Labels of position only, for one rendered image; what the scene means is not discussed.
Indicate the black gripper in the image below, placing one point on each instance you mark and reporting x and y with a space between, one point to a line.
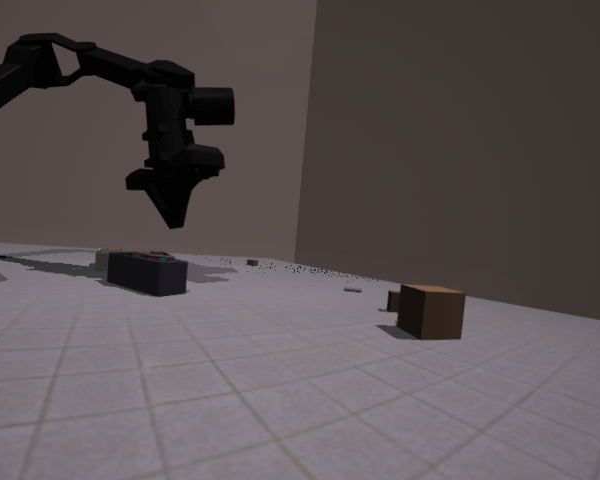
175 170

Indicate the small brown block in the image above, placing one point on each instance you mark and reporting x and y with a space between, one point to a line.
393 301

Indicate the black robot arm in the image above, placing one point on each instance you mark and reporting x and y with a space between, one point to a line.
167 89

